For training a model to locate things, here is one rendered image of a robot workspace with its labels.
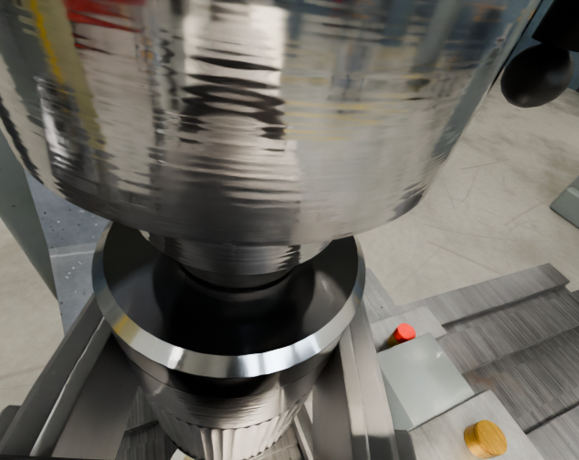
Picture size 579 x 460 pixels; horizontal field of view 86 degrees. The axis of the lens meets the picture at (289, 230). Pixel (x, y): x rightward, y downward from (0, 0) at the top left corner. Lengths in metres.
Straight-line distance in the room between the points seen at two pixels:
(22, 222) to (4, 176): 0.08
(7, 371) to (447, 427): 1.48
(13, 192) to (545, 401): 0.72
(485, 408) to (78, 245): 0.48
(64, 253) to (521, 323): 0.65
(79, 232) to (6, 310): 1.28
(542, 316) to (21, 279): 1.81
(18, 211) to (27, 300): 1.21
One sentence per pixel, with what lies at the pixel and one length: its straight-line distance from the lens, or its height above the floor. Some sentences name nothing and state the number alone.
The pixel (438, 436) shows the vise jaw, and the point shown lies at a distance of 0.31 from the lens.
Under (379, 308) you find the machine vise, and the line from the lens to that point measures 0.39.
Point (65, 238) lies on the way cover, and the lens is 0.49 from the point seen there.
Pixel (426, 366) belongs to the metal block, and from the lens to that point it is 0.29.
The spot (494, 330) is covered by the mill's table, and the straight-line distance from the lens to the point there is 0.55.
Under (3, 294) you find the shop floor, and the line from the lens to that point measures 1.81.
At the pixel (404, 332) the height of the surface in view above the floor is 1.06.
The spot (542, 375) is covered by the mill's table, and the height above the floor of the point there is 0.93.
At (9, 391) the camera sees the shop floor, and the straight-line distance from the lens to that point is 1.56.
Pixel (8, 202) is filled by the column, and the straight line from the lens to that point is 0.55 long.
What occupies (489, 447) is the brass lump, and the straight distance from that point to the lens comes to 0.31.
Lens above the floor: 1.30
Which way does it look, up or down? 44 degrees down
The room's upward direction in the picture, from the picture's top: 12 degrees clockwise
